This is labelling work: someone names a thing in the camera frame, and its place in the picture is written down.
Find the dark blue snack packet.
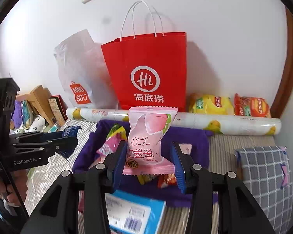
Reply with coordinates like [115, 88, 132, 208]
[56, 125, 82, 160]

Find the big pink snack bag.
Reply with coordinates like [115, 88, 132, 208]
[89, 128, 127, 169]

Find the green triangle snack packet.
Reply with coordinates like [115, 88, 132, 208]
[106, 124, 127, 140]

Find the red snack packet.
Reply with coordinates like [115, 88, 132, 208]
[157, 174, 177, 189]

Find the yellow snack packet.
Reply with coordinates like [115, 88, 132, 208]
[137, 174, 158, 185]

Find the pink peach snack packet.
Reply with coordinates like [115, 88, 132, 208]
[123, 106, 178, 175]

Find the light pink small snack packet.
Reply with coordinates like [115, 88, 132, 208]
[179, 144, 192, 155]

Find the person's left hand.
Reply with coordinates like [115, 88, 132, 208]
[0, 169, 29, 207]

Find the brown patterned book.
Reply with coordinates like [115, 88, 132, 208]
[48, 95, 68, 126]

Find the wooden chair back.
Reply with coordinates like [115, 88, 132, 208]
[16, 85, 54, 126]

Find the grey checked folded cloth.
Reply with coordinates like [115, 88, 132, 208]
[236, 146, 293, 233]

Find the striped quilted mattress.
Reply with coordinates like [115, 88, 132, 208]
[25, 119, 275, 233]

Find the blue tissue box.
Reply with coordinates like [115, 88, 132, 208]
[105, 190, 166, 234]

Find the white Miniso plastic bag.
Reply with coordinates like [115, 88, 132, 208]
[54, 29, 118, 109]

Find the purple towel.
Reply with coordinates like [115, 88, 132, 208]
[72, 120, 213, 208]

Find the rolled lemon print paper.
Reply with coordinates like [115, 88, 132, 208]
[66, 108, 282, 136]

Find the orange chips bag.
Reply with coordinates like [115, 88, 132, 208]
[234, 94, 271, 118]

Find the red paper shopping bag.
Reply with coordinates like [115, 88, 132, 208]
[101, 0, 188, 113]

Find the yellow chips bag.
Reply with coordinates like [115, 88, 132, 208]
[188, 94, 234, 115]

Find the brown door frame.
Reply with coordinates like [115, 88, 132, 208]
[271, 8, 293, 118]

